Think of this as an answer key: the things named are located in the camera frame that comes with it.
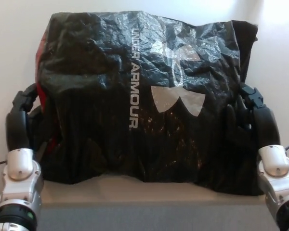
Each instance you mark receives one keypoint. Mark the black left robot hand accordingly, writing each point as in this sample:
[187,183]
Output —
[15,127]

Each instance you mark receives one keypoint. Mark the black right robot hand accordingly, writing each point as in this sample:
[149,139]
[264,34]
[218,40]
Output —
[266,125]

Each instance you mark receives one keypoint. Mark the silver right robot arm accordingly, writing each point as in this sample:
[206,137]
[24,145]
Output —
[279,173]

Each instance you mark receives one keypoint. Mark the black Under Armour plastic bag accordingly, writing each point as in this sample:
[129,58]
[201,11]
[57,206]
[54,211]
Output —
[135,108]

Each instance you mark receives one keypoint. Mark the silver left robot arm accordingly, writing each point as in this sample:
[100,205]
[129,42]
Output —
[17,183]

